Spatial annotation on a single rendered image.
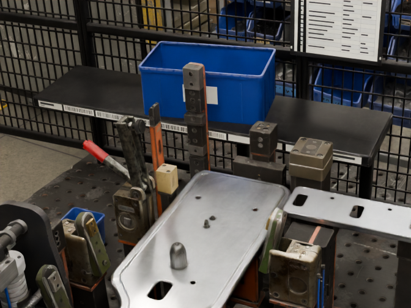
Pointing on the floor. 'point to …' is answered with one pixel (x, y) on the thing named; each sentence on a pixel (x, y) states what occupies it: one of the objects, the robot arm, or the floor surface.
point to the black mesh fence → (87, 60)
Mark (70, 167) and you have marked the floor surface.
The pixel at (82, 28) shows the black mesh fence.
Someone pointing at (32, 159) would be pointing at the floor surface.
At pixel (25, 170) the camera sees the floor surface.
